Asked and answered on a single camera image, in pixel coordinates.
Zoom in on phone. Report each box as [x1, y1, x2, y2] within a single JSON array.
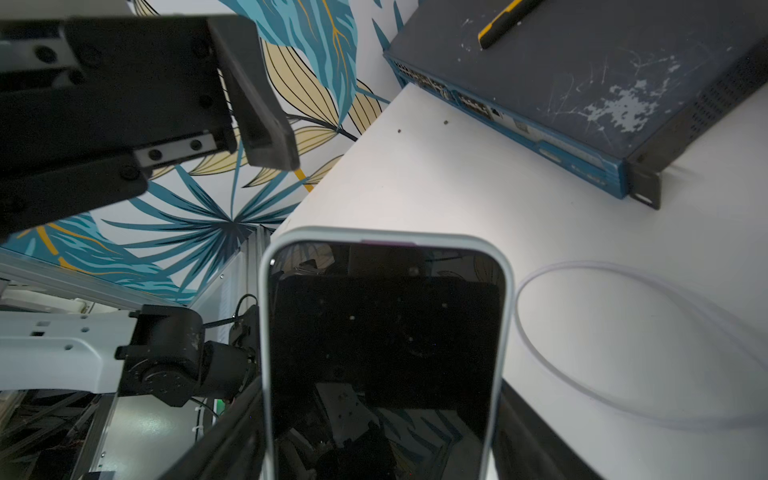
[[259, 227, 513, 479]]

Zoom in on dark blue network switch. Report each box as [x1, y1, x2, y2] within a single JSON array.
[[384, 1, 767, 209]]

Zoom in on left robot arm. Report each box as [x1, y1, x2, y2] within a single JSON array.
[[1, 305, 275, 479]]

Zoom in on yellow black pliers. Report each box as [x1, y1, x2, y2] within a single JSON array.
[[477, 0, 542, 50]]

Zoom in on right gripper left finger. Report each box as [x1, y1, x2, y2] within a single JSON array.
[[1, 15, 299, 236]]

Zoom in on white charging cable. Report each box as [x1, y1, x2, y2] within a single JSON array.
[[514, 260, 768, 430]]

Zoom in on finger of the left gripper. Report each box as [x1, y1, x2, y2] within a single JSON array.
[[160, 377, 266, 480]]

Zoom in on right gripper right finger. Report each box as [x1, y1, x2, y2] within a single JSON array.
[[492, 380, 601, 480]]

